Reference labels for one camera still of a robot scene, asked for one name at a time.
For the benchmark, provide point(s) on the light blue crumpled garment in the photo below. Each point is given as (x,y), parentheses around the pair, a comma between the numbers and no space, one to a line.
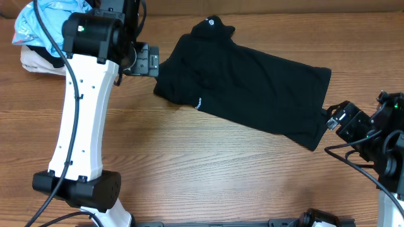
(53,14)

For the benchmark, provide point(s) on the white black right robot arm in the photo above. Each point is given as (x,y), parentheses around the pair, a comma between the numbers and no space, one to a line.
(376,144)

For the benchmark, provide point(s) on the beige folded garment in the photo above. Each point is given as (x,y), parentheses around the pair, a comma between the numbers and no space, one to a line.
(33,62)

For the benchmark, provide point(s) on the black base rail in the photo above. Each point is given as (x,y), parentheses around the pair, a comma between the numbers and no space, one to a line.
(289,222)

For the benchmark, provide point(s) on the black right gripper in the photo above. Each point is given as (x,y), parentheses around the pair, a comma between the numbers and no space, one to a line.
(338,116)

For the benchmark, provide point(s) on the black t-shirt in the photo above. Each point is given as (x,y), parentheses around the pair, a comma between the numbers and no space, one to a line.
(211,73)

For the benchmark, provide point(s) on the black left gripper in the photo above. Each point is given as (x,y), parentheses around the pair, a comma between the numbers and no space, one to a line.
(151,60)

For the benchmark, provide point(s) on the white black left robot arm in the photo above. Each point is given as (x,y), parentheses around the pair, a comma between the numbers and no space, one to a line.
(100,47)

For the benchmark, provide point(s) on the black garment in pile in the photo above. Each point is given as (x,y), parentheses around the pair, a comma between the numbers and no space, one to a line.
(56,62)

